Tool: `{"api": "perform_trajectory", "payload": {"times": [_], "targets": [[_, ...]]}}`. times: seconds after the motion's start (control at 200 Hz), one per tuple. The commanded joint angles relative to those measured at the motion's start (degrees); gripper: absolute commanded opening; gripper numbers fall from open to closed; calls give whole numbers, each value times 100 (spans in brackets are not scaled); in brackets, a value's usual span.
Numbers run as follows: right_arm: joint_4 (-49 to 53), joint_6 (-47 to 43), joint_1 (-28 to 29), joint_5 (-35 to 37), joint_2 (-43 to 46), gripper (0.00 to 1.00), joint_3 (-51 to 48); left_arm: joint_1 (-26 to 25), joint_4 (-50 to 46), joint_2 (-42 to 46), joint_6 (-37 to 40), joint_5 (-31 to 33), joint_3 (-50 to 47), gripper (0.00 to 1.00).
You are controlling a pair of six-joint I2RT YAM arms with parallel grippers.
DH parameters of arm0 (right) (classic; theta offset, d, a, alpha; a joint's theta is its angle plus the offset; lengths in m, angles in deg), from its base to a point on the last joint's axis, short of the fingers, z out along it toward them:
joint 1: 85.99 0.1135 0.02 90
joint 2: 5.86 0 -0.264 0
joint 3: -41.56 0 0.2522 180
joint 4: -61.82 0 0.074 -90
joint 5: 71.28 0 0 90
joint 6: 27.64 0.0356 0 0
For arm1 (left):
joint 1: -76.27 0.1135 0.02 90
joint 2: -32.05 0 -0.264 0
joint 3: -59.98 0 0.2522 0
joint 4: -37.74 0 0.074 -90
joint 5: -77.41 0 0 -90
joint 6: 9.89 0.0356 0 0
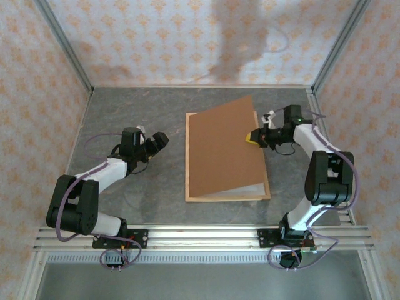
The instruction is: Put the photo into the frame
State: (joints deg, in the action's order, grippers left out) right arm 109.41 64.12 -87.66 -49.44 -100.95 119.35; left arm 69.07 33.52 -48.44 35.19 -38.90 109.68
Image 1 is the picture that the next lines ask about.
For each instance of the light wooden picture frame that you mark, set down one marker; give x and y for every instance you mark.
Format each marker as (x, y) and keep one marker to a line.
(187, 156)

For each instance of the brown backing board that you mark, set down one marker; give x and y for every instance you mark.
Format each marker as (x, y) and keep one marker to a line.
(222, 147)

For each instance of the black electronics box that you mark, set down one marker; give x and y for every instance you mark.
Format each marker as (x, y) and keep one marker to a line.
(289, 261)

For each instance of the grey metal panel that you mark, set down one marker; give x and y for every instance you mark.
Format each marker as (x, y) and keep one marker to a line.
(203, 281)

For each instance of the aluminium side rail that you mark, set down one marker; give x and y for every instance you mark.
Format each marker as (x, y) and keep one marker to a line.
(314, 100)
(81, 125)

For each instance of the aluminium back rail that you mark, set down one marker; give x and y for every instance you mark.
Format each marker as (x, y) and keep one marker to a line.
(203, 85)

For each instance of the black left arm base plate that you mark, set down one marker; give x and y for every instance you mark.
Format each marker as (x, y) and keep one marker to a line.
(140, 239)

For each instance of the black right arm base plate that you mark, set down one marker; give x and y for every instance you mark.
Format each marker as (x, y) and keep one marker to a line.
(265, 239)

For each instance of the wide aluminium base rail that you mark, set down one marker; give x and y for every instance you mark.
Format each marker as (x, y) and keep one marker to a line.
(203, 237)

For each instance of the aluminium corner post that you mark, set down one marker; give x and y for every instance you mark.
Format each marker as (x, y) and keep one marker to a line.
(338, 47)
(69, 47)

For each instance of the aluminium leg post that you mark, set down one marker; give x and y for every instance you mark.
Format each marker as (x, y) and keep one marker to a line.
(32, 278)
(372, 278)

